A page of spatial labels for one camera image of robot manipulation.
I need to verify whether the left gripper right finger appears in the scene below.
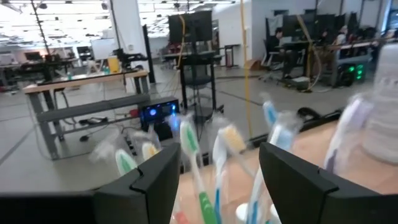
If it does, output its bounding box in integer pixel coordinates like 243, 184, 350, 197
259, 142, 398, 224

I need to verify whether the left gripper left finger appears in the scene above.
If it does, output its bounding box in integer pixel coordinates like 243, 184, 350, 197
0, 142, 182, 224

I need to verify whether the green toothbrush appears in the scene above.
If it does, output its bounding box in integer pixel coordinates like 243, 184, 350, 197
88, 130, 138, 177
167, 113, 219, 224

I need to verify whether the blue toothpaste tube white cap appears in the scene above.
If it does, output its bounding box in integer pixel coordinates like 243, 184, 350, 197
269, 203, 282, 224
235, 202, 249, 224

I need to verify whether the orange toothbrush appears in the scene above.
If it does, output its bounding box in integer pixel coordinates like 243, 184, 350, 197
130, 124, 191, 224

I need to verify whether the purple toothbrush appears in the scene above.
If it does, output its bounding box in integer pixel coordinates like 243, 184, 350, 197
322, 93, 376, 175

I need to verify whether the blue toothbrush with yellow bristles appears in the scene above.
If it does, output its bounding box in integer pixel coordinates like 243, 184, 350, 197
208, 118, 249, 224

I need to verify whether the clear acrylic organizer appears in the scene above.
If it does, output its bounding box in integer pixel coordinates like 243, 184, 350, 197
174, 146, 343, 224

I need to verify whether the black computer with glowing fans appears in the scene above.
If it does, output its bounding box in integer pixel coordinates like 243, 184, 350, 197
137, 96, 181, 141

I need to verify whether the wooden desk with grey legs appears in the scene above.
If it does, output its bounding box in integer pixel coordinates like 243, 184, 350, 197
22, 68, 151, 160

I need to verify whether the grey computer tower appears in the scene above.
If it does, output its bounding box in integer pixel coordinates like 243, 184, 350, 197
331, 53, 369, 88

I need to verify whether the yellow container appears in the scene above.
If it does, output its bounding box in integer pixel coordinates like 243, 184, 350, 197
106, 55, 121, 74

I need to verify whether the white board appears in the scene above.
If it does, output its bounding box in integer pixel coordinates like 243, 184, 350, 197
90, 37, 116, 60

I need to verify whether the person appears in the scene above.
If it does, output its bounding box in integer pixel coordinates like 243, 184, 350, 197
335, 24, 349, 46
267, 27, 295, 80

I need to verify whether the black monitor cart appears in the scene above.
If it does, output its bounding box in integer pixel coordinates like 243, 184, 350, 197
167, 10, 225, 124

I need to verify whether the yellow hanging cable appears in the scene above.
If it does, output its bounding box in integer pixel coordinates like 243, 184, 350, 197
238, 0, 255, 139

